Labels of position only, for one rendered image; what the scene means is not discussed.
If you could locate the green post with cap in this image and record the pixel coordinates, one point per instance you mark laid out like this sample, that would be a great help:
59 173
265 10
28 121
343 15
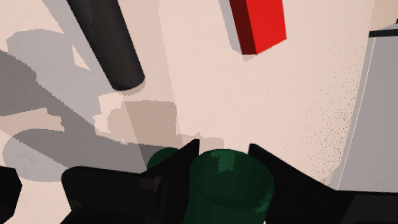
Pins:
160 156

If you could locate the black vertical pole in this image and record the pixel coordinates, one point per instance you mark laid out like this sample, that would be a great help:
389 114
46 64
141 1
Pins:
105 29

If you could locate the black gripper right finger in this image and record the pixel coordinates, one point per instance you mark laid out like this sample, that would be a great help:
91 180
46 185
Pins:
300 199

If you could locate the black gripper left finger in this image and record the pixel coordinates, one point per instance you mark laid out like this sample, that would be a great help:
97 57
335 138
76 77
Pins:
160 194

